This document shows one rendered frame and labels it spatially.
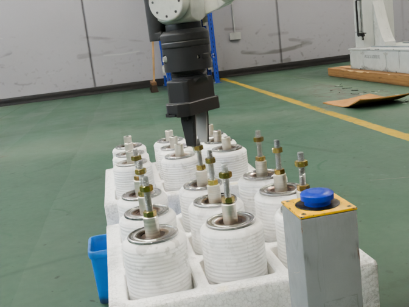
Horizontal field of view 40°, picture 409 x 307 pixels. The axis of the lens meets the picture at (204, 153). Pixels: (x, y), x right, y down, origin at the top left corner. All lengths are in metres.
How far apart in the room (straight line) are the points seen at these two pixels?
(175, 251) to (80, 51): 6.38
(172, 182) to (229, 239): 0.55
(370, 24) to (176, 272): 4.70
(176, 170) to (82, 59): 5.84
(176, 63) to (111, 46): 6.11
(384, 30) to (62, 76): 3.85
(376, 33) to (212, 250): 4.63
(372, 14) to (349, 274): 4.76
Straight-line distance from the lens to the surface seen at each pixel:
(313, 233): 0.66
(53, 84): 7.16
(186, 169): 1.33
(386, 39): 5.24
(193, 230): 0.95
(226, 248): 0.81
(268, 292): 0.82
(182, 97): 1.00
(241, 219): 0.85
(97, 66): 7.11
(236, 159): 1.34
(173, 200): 1.31
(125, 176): 1.32
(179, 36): 0.99
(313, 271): 0.67
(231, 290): 0.80
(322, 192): 0.68
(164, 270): 0.80
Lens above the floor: 0.52
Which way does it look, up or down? 12 degrees down
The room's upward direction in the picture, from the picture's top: 7 degrees counter-clockwise
